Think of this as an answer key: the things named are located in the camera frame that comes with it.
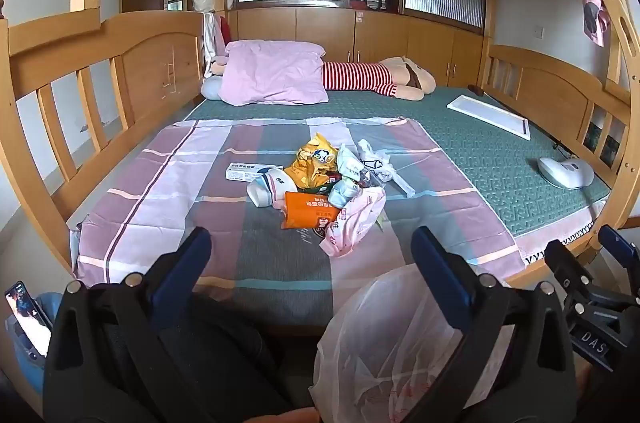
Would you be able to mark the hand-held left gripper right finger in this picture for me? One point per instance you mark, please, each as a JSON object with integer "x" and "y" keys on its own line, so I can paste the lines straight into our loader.
{"x": 440, "y": 273}

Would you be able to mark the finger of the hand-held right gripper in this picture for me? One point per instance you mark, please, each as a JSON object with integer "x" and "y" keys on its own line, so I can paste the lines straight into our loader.
{"x": 565, "y": 265}
{"x": 620, "y": 248}

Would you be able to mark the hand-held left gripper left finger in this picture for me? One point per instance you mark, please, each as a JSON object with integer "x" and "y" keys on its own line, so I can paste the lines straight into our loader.
{"x": 185, "y": 273}

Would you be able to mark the pink plastic bag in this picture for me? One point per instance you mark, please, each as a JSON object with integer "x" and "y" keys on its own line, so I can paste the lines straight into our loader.
{"x": 350, "y": 228}

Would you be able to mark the white plastic bottle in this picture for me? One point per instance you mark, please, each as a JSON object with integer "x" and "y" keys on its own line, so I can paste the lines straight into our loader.
{"x": 265, "y": 193}

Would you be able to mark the white toothpaste box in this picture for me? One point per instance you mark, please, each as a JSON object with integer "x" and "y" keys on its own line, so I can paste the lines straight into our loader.
{"x": 245, "y": 173}

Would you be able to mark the white plastic bag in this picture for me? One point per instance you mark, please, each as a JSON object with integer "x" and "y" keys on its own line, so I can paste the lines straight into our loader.
{"x": 375, "y": 163}

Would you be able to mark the orange packet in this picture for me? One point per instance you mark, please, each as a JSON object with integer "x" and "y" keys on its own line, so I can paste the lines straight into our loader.
{"x": 305, "y": 210}

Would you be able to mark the red snack bag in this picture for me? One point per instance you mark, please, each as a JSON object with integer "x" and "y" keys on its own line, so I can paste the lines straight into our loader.
{"x": 332, "y": 178}

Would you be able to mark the dark green snack bag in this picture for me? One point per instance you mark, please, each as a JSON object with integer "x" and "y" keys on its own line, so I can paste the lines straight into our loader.
{"x": 315, "y": 190}

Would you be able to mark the yellow snack bag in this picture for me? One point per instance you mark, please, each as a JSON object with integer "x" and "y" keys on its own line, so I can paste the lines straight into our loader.
{"x": 310, "y": 168}

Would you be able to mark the person's right forearm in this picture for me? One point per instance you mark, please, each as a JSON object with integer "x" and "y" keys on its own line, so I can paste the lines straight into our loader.
{"x": 583, "y": 385}

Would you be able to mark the pink grey plaid sheet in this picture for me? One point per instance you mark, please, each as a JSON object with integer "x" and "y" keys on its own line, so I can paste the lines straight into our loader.
{"x": 200, "y": 223}

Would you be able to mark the white massage pillow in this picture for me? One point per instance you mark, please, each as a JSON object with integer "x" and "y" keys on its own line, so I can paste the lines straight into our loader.
{"x": 565, "y": 173}

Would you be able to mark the green patterned mattress pad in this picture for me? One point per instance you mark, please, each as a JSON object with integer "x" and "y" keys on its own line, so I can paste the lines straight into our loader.
{"x": 480, "y": 163}

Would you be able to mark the smartphone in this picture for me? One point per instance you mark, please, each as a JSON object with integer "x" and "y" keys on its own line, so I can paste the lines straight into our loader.
{"x": 27, "y": 318}

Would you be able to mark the white rectangular tray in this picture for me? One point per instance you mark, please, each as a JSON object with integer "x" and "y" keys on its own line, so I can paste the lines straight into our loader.
{"x": 487, "y": 113}

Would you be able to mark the small dark brown case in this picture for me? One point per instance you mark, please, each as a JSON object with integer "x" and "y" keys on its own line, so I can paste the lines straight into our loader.
{"x": 475, "y": 91}

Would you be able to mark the blue plastic container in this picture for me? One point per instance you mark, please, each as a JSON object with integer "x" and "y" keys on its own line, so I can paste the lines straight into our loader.
{"x": 27, "y": 373}

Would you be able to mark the plush doll with striped shirt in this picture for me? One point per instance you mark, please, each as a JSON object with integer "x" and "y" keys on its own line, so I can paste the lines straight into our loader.
{"x": 357, "y": 78}

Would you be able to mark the pink pillow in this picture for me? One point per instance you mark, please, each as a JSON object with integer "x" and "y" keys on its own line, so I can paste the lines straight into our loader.
{"x": 272, "y": 73}

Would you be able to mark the white hanging cloth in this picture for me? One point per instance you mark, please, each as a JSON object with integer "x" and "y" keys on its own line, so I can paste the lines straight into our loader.
{"x": 210, "y": 43}

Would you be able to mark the pink hanging cloth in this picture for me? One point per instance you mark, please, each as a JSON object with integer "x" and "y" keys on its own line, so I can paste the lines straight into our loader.
{"x": 595, "y": 13}

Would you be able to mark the curved wooden bed ladder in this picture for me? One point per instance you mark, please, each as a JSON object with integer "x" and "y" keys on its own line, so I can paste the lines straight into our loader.
{"x": 612, "y": 3}

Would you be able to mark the red hanging cloth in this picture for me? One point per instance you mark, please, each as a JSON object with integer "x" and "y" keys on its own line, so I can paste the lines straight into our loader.
{"x": 226, "y": 30}

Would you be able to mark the wooden bunk bed frame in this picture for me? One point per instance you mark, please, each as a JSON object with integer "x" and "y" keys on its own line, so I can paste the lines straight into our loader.
{"x": 150, "y": 63}

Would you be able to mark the white wall switch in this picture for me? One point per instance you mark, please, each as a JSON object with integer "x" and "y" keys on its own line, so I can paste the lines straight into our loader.
{"x": 539, "y": 32}

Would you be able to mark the wooden wall cabinet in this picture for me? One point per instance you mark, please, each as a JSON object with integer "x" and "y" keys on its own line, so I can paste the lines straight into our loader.
{"x": 380, "y": 43}

